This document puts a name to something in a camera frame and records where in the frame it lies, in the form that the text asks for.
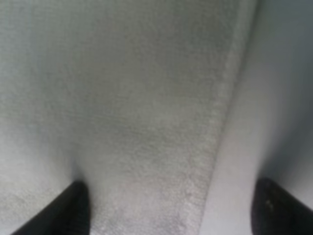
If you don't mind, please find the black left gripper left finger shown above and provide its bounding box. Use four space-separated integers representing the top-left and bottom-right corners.
13 181 90 235

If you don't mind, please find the white towel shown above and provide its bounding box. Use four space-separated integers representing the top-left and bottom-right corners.
0 0 257 235

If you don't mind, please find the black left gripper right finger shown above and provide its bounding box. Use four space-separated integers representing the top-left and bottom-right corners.
251 178 313 235

